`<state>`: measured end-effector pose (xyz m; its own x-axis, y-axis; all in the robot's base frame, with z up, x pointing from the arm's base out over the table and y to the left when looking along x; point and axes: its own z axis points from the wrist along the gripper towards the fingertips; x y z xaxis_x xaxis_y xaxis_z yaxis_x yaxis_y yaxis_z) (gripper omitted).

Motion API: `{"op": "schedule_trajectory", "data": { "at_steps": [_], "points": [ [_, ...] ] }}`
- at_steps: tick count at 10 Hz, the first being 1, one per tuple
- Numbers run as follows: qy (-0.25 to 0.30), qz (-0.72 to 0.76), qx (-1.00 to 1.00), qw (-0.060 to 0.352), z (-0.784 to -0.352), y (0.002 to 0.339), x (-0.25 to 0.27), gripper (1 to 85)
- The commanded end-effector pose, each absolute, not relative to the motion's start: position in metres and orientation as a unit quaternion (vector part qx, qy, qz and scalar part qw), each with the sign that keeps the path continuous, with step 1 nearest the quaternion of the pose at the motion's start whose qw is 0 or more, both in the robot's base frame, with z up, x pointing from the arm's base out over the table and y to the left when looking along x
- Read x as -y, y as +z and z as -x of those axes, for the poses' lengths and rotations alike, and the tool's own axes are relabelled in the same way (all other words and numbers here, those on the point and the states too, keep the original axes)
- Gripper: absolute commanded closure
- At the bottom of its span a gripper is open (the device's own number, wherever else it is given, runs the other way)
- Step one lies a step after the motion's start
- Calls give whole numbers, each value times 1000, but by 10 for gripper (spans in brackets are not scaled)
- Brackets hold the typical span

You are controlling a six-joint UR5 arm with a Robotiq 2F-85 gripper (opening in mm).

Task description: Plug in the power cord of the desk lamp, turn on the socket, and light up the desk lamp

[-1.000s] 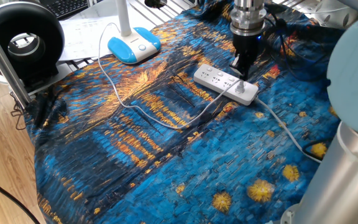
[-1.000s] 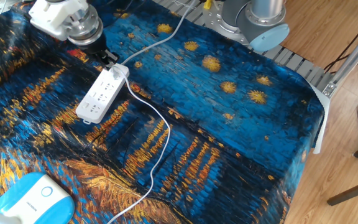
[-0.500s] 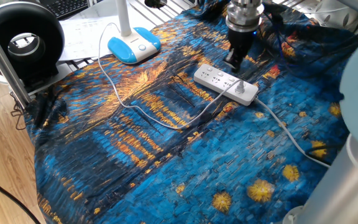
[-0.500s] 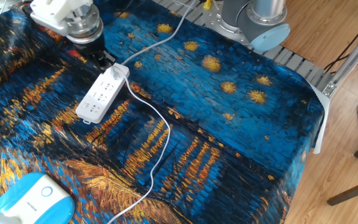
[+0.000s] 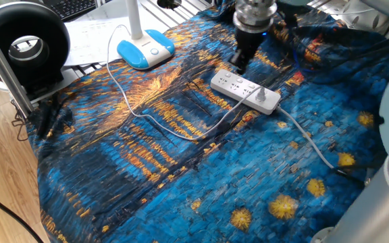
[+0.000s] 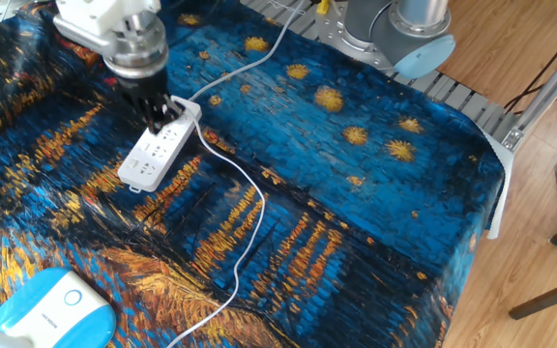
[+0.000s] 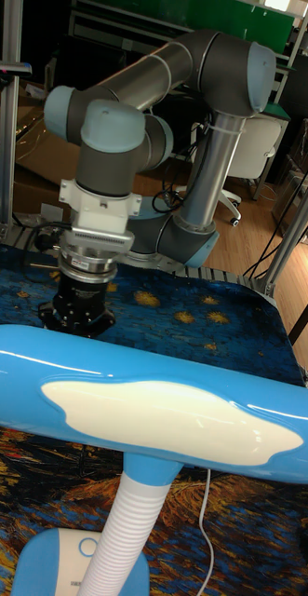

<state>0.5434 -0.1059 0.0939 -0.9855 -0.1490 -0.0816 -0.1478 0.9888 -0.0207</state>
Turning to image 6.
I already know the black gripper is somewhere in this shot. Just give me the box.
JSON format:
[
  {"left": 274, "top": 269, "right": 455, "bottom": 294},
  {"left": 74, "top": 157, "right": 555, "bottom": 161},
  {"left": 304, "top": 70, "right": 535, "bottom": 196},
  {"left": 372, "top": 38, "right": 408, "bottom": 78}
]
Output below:
[{"left": 115, "top": 67, "right": 187, "bottom": 135}]

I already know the white power strip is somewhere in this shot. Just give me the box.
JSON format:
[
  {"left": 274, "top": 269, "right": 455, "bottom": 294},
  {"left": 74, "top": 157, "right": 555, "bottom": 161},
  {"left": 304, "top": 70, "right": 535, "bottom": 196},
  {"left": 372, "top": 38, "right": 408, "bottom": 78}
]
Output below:
[{"left": 117, "top": 95, "right": 203, "bottom": 194}]

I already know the white lamp power cord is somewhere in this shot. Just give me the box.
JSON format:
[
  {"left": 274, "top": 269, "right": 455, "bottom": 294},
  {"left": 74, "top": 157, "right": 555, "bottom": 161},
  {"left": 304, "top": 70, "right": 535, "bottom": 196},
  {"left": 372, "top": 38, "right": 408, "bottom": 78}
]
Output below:
[{"left": 165, "top": 99, "right": 267, "bottom": 348}]

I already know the blue white desk lamp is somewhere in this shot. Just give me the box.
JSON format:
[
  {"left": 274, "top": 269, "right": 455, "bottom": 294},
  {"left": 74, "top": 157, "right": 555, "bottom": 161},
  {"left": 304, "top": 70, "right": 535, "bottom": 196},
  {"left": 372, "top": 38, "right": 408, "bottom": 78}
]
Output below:
[{"left": 0, "top": 267, "right": 117, "bottom": 348}]

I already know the silver robot mounting plate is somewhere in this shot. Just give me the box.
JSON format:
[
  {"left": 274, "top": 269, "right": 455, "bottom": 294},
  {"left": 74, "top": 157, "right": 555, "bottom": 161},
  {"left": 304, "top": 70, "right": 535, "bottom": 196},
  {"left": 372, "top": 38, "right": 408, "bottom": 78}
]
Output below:
[{"left": 314, "top": 0, "right": 400, "bottom": 73}]

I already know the starry night painting tablecloth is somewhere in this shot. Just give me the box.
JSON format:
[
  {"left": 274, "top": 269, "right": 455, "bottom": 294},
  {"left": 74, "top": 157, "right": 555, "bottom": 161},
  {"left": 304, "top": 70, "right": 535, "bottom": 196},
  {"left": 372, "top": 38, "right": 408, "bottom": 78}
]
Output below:
[{"left": 0, "top": 0, "right": 506, "bottom": 348}]

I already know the white wrist mount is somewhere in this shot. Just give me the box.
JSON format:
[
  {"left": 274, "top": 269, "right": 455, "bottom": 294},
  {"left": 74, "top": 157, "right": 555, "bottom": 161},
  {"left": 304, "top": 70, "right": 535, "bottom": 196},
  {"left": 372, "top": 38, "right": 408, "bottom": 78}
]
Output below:
[{"left": 53, "top": 0, "right": 162, "bottom": 55}]

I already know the white power strip cable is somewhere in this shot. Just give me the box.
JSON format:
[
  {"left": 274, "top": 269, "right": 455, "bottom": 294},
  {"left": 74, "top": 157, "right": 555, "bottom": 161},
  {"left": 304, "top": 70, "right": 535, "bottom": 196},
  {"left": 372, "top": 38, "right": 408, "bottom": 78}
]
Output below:
[{"left": 189, "top": 0, "right": 308, "bottom": 102}]

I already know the aluminium profile post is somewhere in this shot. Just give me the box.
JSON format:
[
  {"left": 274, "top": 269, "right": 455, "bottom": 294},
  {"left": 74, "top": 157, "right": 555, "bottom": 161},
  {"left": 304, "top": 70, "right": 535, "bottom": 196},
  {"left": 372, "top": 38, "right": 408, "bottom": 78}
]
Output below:
[{"left": 500, "top": 29, "right": 557, "bottom": 155}]

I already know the black floor cable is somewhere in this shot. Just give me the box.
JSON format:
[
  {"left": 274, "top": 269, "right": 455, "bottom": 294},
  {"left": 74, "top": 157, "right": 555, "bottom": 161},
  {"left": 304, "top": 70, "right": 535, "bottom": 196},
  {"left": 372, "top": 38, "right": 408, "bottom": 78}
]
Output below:
[{"left": 503, "top": 16, "right": 557, "bottom": 115}]

